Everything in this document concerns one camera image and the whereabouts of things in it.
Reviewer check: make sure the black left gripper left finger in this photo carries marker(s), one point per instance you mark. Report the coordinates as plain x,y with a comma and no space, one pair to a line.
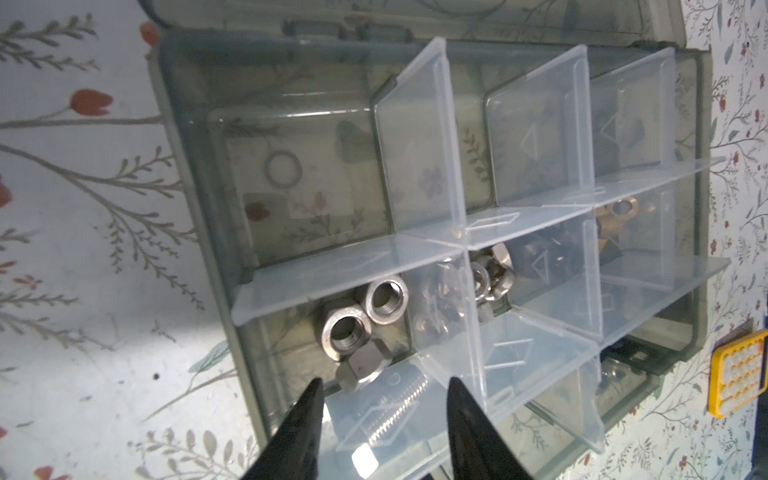
292,453

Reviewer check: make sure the silver hex bolt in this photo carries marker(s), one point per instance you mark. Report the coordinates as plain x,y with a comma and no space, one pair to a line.
385,444

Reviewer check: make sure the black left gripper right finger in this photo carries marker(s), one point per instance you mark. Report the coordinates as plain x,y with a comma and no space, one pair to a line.
477,450

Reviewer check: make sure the silver cap nut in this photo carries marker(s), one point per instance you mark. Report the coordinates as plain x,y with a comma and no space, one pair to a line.
363,366

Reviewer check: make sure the yellow tray with white cells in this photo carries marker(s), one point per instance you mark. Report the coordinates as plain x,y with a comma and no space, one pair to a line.
738,373

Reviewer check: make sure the transparent green compartment organizer box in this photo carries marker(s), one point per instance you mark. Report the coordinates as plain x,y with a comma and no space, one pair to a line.
322,148

